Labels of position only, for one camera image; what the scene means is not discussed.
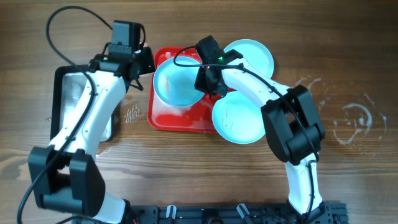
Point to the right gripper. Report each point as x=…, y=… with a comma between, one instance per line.
x=203, y=81

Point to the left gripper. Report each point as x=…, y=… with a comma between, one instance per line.
x=147, y=62

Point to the light blue plate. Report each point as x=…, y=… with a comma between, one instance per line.
x=257, y=55
x=174, y=85
x=237, y=119

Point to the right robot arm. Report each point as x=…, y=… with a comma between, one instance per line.
x=292, y=125

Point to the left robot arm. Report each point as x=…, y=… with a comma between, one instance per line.
x=65, y=177

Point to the red plastic tray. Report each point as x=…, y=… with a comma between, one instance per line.
x=196, y=118

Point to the black foil-lined tray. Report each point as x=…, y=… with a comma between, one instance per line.
x=69, y=85

